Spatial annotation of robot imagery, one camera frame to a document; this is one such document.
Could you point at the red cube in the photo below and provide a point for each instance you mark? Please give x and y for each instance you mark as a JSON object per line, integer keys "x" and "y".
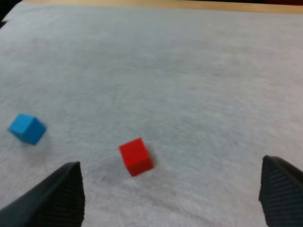
{"x": 136, "y": 157}

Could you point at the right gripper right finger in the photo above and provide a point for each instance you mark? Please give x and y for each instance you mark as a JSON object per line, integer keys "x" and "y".
{"x": 282, "y": 196}

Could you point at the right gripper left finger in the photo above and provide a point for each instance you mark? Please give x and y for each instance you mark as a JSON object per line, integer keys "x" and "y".
{"x": 54, "y": 201}

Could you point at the blue cube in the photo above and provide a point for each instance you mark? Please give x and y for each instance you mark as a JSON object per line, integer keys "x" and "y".
{"x": 26, "y": 128}

